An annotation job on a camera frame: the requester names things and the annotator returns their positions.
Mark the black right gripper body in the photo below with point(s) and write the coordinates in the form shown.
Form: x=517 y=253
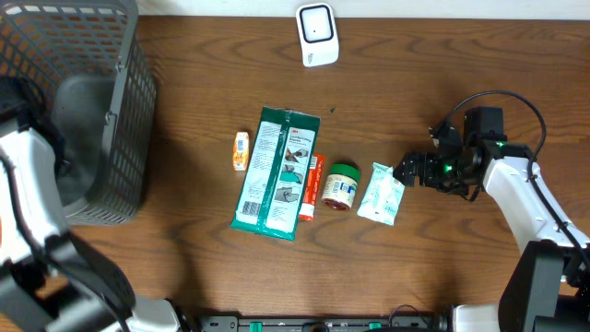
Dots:
x=448 y=175

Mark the grey plastic basket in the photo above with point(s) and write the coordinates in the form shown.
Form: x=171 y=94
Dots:
x=86 y=66

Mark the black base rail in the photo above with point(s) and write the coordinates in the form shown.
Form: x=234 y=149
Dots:
x=399 y=322

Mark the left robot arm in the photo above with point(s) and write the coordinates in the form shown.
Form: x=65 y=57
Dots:
x=52 y=280

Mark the green lid cream jar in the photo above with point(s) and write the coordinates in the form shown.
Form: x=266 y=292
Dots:
x=341 y=186

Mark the white barcode scanner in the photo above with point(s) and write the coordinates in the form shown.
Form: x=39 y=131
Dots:
x=318 y=34

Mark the orange small box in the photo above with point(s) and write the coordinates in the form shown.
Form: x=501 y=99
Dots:
x=240 y=154

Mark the green wipes package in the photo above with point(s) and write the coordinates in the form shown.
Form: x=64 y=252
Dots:
x=273 y=188

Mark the pale green tissue pack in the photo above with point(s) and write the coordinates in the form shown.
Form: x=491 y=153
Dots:
x=383 y=196

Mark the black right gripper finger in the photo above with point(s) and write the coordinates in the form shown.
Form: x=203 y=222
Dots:
x=409 y=163
x=406 y=178

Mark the red white tube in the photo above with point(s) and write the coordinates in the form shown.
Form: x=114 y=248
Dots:
x=312 y=187

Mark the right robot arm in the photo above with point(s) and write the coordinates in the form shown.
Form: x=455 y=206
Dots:
x=549 y=288

